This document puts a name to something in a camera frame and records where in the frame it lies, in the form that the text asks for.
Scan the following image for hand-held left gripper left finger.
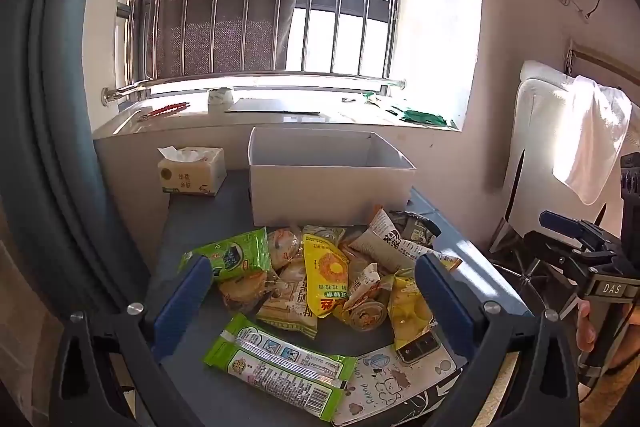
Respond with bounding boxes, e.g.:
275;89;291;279
48;254;216;427

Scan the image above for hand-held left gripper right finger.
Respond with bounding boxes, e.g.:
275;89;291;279
414;253;581;427

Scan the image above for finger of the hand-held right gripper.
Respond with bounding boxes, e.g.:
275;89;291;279
520;231;601;282
539;211;618;255

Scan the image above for yellow chip packet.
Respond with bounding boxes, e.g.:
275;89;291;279
389;271;437;353

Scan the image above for clear pastry packet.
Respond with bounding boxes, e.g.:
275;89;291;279
267;227;306;273
217;271;281;314

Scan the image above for green seaweed snack packet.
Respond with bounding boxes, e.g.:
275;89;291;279
179;227;273;283

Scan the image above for cartoon lid jelly cup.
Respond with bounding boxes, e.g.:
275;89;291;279
347;299;390;333

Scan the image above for small red and white packet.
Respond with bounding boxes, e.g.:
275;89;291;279
342;263;383;315

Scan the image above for brown and white snack packet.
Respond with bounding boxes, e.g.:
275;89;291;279
347;207;463;273

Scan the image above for large beige snack packet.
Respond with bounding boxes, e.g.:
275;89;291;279
256;264;321;340

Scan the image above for long green snack packet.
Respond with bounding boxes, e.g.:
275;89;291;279
202;313;358;423

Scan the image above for yellow sunflower snack packet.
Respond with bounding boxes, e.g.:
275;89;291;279
302;234;351;319

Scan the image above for pale green snack packet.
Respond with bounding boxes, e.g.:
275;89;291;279
302;224;346;247

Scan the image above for white cardboard box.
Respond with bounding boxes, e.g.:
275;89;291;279
247;127;417;228

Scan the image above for person's right hand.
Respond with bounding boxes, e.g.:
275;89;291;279
575;299;598;353

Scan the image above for metal stand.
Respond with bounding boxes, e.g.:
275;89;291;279
490;217;581;313

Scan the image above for smartphone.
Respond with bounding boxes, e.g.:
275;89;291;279
395;332;443;365

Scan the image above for white towel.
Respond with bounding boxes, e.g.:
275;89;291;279
552;76;633;205

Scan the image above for white chair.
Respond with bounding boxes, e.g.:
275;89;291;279
502;59;626;238

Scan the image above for cartoon printed tablet case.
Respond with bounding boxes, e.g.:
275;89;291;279
330;342;463;427

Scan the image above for tissue pack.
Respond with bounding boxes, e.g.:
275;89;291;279
157;147;227;198

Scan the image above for green plastic bag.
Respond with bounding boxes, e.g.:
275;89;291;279
400;107;448;128

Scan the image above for red pen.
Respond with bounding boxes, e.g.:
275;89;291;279
137;102;191;120

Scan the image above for dark teal curtain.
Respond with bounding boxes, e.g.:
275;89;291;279
0;0;166;323

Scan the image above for brown mesh curtain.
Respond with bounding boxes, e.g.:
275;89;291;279
155;0;301;78

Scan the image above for steel window bars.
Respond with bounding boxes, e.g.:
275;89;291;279
102;0;421;105

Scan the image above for wooden picture frame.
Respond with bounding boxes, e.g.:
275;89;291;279
567;39;640;90

